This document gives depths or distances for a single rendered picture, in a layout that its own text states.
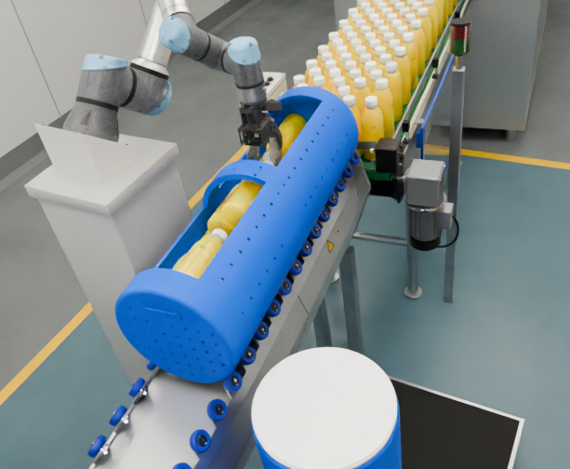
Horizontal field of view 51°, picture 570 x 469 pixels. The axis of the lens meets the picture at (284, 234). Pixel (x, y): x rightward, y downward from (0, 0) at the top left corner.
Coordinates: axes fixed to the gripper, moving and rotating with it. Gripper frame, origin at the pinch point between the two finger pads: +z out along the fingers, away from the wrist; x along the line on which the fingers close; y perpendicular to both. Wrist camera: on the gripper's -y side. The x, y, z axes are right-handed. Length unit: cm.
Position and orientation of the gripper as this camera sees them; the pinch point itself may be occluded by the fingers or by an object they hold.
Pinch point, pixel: (268, 159)
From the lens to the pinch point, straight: 170.6
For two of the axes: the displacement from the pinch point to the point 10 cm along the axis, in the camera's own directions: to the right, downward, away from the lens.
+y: -3.7, 6.2, -6.9
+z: 1.4, 7.7, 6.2
